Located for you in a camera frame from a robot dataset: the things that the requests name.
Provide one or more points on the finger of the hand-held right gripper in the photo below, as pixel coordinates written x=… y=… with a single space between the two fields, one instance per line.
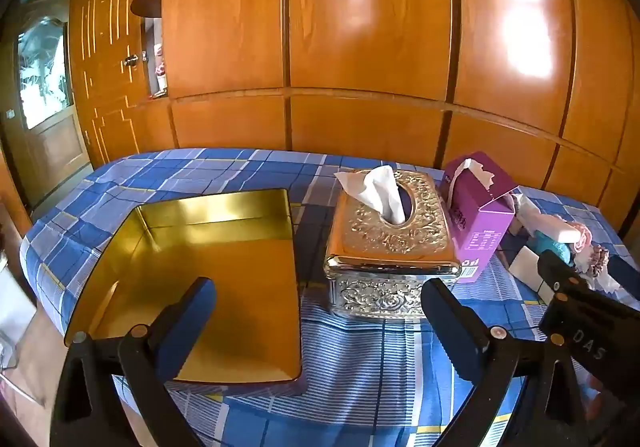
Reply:
x=555 y=269

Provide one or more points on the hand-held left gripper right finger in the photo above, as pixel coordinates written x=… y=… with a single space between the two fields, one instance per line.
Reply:
x=447 y=324

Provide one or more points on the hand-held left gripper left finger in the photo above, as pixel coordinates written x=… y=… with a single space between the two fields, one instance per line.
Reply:
x=192 y=322

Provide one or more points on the teal and pink plush toy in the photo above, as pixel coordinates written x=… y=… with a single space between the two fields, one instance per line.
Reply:
x=550 y=245

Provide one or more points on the beige scrunchie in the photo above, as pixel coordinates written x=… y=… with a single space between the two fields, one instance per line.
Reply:
x=592 y=259

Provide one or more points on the white waffle towel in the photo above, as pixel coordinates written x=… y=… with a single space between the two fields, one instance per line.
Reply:
x=545 y=222

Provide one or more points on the gold metal tin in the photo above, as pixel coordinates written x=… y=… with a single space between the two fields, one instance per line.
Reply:
x=240 y=277

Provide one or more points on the white sponge block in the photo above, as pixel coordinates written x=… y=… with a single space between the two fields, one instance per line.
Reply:
x=525 y=268

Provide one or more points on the pink ruffled cloth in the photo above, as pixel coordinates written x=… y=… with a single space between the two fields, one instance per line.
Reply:
x=582 y=236

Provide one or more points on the purple carton box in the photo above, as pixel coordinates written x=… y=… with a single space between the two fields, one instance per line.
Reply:
x=482 y=227

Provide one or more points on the ornate metal tissue box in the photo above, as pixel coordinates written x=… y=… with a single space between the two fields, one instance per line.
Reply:
x=432 y=232

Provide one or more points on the white tissue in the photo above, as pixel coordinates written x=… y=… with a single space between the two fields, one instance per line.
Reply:
x=377 y=189

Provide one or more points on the blue plaid bedsheet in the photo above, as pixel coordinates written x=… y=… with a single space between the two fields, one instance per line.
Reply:
x=250 y=167

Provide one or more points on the wooden panel door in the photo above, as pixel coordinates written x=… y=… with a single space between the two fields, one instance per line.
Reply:
x=107 y=92

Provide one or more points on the small figurine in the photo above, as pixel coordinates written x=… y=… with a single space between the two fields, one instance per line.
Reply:
x=160 y=72

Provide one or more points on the metal door knob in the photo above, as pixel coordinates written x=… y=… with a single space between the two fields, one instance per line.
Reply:
x=131 y=60

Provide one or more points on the wooden door with glass pane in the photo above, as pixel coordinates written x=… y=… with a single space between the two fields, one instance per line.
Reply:
x=42 y=77

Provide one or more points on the wooden wardrobe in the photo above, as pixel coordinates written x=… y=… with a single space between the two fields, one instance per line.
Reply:
x=370 y=27

